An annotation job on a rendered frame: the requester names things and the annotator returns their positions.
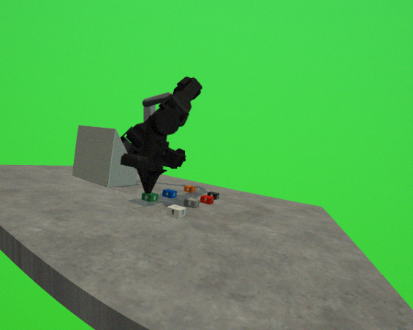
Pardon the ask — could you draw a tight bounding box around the blue block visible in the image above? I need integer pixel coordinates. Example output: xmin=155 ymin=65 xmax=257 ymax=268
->
xmin=162 ymin=189 xmax=177 ymax=198

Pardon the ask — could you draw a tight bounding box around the red block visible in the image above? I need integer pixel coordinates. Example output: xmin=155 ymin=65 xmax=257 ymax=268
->
xmin=200 ymin=195 xmax=214 ymax=204

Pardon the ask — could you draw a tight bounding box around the green block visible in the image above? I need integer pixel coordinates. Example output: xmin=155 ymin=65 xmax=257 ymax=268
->
xmin=142 ymin=192 xmax=158 ymax=202

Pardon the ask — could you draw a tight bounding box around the orange block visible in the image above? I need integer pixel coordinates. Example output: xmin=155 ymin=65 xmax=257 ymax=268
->
xmin=183 ymin=185 xmax=196 ymax=193

